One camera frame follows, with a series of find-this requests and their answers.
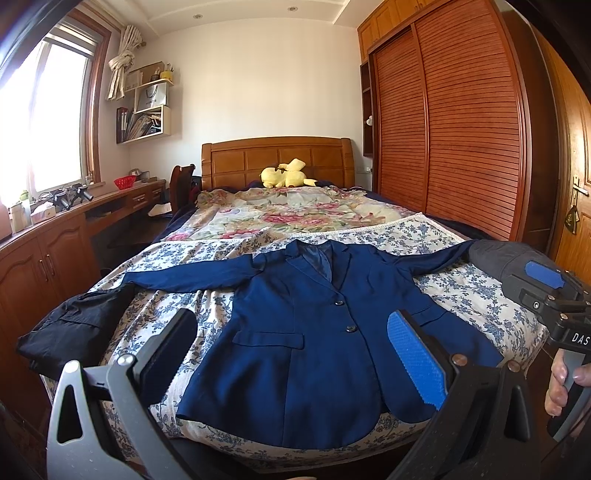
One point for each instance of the wooden room door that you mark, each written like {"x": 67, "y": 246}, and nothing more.
{"x": 570, "y": 252}

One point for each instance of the metal door handle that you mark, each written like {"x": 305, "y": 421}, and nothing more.
{"x": 576, "y": 187}

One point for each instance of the black tag on door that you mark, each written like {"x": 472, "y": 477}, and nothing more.
{"x": 572, "y": 219}

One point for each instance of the white wall shelf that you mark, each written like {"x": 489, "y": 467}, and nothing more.
{"x": 144, "y": 112}

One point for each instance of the person's right hand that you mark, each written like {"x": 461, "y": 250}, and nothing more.
{"x": 557, "y": 394}

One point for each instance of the black devices on desk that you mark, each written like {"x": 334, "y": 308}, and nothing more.
{"x": 64, "y": 198}

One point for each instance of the yellow plush toy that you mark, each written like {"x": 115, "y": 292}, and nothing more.
{"x": 286, "y": 175}

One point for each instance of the dark wooden chair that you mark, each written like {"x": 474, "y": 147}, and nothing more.
{"x": 180, "y": 187}

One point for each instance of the blue floral bed sheet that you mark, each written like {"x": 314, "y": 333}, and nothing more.
{"x": 461, "y": 289}

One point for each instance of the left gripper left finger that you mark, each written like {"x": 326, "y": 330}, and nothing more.
{"x": 80, "y": 443}

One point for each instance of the tied cream curtain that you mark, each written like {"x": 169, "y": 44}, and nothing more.
{"x": 130, "y": 40}

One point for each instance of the long wooden desk cabinet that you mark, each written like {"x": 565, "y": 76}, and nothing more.
{"x": 55, "y": 260}

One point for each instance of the wooden bed headboard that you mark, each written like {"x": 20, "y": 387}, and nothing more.
{"x": 237, "y": 163}

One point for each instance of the wooden louvered wardrobe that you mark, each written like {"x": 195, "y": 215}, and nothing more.
{"x": 449, "y": 126}

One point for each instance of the window with wooden frame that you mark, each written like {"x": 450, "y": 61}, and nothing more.
{"x": 49, "y": 110}

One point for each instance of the folded black garment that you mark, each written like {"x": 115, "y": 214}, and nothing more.
{"x": 80, "y": 329}

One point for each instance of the navy blue suit jacket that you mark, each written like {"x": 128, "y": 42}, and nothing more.
{"x": 305, "y": 361}

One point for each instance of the pink floral quilt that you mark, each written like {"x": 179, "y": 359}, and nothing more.
{"x": 220, "y": 214}

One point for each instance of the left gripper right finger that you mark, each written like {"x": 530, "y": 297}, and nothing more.
{"x": 484, "y": 426}

